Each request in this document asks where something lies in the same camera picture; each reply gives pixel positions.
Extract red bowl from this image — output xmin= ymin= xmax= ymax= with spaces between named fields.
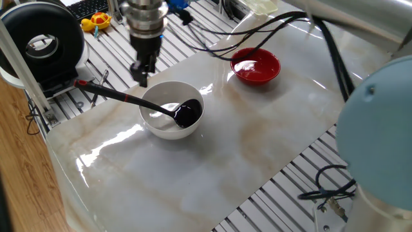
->
xmin=230 ymin=47 xmax=281 ymax=86

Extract black ladle red accents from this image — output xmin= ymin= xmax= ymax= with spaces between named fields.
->
xmin=73 ymin=79 xmax=203 ymax=129

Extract black keyboard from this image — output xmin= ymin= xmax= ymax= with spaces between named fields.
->
xmin=66 ymin=0 xmax=110 ymax=22

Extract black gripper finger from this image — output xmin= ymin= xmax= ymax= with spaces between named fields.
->
xmin=147 ymin=53 xmax=160 ymax=74
xmin=130 ymin=61 xmax=149 ymax=88

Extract black ring shaped device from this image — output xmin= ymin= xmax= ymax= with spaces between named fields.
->
xmin=0 ymin=1 xmax=96 ymax=99

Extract black wrist cable bundle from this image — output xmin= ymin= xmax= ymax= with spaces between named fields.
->
xmin=167 ymin=9 xmax=357 ymax=104

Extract aluminium frame post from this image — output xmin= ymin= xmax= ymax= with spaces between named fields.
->
xmin=107 ymin=0 xmax=126 ymax=25
xmin=0 ymin=19 xmax=61 ymax=127

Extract thin black floor cable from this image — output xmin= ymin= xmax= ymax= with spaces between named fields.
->
xmin=24 ymin=98 xmax=41 ymax=136

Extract blue snack bag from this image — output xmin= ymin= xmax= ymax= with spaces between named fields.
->
xmin=165 ymin=0 xmax=192 ymax=12

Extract black base cable loop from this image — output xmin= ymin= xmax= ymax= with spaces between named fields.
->
xmin=297 ymin=164 xmax=357 ymax=220

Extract marble pattern table mat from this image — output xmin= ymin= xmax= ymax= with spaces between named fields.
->
xmin=46 ymin=9 xmax=392 ymax=232

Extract steel corner bracket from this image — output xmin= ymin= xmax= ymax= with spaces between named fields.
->
xmin=43 ymin=109 xmax=61 ymax=127

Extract silver force torque sensor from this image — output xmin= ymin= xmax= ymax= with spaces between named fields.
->
xmin=121 ymin=0 xmax=169 ymax=39

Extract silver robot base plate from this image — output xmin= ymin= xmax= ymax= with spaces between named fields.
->
xmin=312 ymin=199 xmax=351 ymax=232

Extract black metal pen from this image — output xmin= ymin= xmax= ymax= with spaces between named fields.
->
xmin=89 ymin=69 xmax=109 ymax=109

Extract yellow turtle toy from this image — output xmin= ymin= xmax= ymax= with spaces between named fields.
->
xmin=80 ymin=12 xmax=113 ymax=33

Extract yellow green plastic basket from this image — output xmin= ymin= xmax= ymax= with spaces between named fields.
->
xmin=239 ymin=0 xmax=279 ymax=15

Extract white ceramic bowl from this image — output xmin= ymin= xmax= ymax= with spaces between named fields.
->
xmin=138 ymin=80 xmax=206 ymax=140

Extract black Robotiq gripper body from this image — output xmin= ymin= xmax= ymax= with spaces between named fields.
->
xmin=135 ymin=34 xmax=162 ymax=65

